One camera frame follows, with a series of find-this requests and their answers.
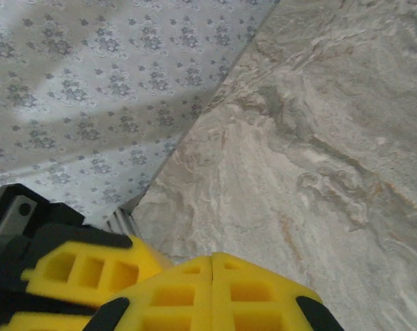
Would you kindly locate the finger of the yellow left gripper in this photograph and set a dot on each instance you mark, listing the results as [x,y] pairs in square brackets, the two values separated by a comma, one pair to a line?
[49,322]
[91,272]

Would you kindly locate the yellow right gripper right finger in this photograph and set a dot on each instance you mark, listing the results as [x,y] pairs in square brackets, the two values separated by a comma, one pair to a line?
[263,303]

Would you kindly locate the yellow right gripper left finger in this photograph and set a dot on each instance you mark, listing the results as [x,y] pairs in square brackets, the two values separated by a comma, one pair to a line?
[167,303]

